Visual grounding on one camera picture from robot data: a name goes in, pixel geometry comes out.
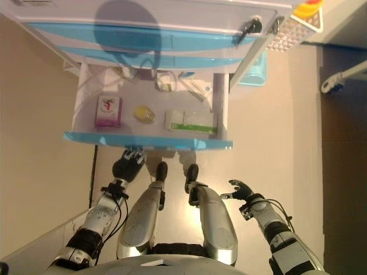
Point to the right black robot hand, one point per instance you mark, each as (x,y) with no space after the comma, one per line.
(243,192)

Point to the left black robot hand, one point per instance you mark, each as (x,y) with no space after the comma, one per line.
(127,169)

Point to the blue fronted cart drawer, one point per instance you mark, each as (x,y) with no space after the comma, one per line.
(200,40)
(143,140)
(195,61)

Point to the medicine bottle with yellow lid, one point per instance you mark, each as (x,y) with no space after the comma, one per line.
(143,113)

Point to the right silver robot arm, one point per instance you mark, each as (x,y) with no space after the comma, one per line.
(281,235)

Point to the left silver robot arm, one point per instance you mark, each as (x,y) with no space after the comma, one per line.
(97,217)

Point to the pink white medicine box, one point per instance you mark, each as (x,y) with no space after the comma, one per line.
(108,111)

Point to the green white medicine box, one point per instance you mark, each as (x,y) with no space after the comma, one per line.
(189,121)

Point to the white blue medicine box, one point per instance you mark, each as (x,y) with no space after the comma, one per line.
(199,88)

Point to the right silver robot leg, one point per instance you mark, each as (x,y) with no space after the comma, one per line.
(215,223)

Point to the grey robot torso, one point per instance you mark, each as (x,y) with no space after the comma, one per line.
(186,265)

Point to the small white carton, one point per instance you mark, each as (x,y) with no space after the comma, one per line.
(164,83)

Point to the white packet with tubing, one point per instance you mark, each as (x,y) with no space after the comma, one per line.
(120,75)

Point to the white cart side rack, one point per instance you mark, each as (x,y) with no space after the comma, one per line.
(71,66)

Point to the waste bin with blue lid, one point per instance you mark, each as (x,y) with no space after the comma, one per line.
(253,71)

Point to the white medical cart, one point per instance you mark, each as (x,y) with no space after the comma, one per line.
(172,11)

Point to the black cart key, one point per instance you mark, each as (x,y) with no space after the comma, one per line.
(253,26)

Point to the metal cart side latch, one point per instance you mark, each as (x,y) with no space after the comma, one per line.
(277,24)

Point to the cart brand label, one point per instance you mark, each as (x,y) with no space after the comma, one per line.
(28,2)

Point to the yellow sharps container red lid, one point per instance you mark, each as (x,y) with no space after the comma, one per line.
(308,8)

